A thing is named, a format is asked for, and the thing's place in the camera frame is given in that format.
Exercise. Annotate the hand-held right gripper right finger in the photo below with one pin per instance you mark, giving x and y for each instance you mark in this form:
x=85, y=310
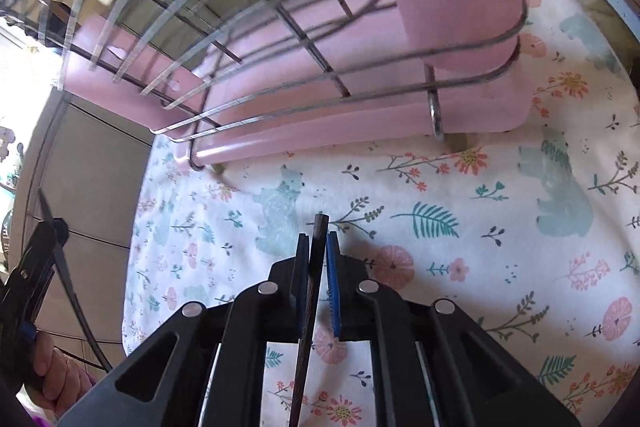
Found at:
x=333, y=279

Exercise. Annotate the floral printed cloth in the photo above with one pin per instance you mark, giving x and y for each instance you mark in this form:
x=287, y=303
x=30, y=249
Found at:
x=500, y=232

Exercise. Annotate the window sticker decoration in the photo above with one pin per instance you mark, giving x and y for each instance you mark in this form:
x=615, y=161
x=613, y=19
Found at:
x=7, y=147

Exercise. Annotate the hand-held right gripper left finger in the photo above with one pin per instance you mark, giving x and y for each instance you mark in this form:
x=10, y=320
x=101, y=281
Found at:
x=301, y=267

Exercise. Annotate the person's left forearm purple sleeve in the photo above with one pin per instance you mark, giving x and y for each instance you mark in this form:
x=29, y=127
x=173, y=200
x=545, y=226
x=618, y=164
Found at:
x=42, y=421

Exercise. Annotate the pink plastic drip tray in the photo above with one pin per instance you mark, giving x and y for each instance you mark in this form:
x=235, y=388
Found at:
x=310, y=107

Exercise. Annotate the person's left hand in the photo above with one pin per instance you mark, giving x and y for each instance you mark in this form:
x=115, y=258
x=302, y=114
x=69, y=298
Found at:
x=60, y=377

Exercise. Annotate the dark brown chopstick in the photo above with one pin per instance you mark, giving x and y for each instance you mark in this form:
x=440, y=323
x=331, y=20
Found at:
x=309, y=307

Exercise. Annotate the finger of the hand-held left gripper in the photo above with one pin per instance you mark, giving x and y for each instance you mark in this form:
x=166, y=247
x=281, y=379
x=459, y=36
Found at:
x=35, y=262

